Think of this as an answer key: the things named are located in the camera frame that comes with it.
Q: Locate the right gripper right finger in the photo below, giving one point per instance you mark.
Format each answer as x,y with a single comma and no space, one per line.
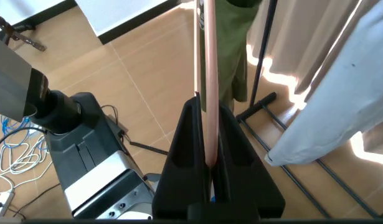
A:
250,183

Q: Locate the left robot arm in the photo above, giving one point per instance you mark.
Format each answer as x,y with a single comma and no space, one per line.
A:
7,81

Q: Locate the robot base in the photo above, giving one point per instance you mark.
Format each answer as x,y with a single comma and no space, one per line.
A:
85,149

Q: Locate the black clothes rack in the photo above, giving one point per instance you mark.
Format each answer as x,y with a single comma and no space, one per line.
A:
256,107

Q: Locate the black metal stand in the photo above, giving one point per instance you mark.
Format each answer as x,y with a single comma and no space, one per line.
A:
23,39

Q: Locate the green garment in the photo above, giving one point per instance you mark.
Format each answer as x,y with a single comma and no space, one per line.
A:
231,46

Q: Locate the pale grey shorts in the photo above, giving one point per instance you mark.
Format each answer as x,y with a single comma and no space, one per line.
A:
350,93

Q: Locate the white power strip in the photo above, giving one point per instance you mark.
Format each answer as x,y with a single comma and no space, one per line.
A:
1,203

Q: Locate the pink clothes hanger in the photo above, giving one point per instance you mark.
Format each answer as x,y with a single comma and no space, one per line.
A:
211,93

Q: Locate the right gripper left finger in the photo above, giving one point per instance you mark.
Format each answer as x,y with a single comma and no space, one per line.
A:
182,174

